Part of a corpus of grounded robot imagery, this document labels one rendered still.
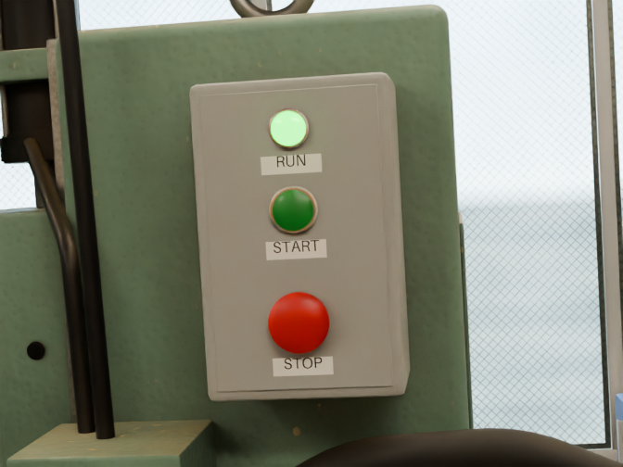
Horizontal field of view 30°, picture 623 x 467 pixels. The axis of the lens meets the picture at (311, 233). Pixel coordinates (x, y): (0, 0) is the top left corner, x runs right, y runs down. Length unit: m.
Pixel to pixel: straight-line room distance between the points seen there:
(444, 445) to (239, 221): 0.15
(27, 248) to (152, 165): 0.11
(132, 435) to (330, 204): 0.17
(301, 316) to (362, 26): 0.17
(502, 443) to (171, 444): 0.17
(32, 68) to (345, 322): 0.28
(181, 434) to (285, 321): 0.09
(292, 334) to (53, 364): 0.20
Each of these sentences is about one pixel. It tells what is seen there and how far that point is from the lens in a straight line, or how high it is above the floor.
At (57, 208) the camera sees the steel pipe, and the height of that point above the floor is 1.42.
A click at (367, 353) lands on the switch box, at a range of 0.57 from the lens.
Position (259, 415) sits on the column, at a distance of 0.65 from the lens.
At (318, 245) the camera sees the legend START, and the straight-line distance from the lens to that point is 0.57.
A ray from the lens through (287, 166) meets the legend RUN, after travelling 0.57.
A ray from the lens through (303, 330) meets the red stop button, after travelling 0.57.
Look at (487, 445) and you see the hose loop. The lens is 0.60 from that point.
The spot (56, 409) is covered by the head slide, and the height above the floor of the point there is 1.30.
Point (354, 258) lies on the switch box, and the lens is 0.57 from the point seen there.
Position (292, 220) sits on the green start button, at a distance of 0.57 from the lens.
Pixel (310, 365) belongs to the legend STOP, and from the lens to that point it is 0.58.
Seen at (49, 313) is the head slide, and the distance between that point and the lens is 0.71.
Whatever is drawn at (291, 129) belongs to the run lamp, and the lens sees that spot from 0.57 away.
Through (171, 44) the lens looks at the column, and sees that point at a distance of 0.65.
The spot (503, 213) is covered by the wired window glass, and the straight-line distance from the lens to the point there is 2.17.
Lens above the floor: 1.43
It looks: 3 degrees down
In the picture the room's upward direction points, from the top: 3 degrees counter-clockwise
